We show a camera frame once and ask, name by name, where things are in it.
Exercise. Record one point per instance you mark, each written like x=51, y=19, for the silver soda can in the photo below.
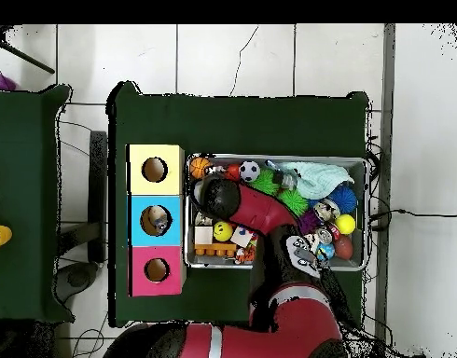
x=215, y=170

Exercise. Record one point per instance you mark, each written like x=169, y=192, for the orange basketball toy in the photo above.
x=200, y=167

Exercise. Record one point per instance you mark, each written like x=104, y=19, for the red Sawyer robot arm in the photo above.
x=265, y=212

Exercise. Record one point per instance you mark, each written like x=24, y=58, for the silver mesh bin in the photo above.
x=213, y=264

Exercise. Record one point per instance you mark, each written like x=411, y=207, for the wooden box with three holes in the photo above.
x=139, y=186

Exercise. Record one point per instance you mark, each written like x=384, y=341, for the red rubber ball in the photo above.
x=234, y=172

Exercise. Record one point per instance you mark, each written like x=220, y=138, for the yellow smiley face ball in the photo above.
x=223, y=231

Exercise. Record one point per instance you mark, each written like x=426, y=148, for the black and white soccer ball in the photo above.
x=249, y=171

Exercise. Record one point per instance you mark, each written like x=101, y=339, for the green spiky ball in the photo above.
x=264, y=181
x=293, y=201

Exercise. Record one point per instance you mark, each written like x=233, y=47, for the orange tiger plush toy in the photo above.
x=245, y=255

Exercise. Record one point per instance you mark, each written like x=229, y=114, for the mint green cloth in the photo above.
x=314, y=179

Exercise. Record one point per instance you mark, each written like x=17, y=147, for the blue spiky ball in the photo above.
x=344, y=198

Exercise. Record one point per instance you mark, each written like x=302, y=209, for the plain yellow ball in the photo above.
x=345, y=224

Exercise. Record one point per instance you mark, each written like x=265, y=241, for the black flat panel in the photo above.
x=98, y=186

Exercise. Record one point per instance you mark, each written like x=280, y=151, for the gray round base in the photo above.
x=77, y=278

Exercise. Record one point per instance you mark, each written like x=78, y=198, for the yellow cup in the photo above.
x=4, y=234

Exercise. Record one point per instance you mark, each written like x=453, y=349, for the black rod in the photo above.
x=30, y=59

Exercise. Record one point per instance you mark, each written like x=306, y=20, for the purple object on floor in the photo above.
x=2, y=82

